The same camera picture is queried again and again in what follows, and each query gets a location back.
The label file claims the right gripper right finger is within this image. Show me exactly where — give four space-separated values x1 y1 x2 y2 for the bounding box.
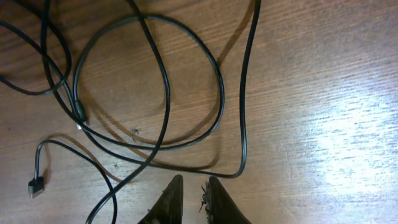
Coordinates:
201 176 251 224

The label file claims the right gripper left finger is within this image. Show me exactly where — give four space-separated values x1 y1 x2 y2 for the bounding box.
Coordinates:
139 174 183 224

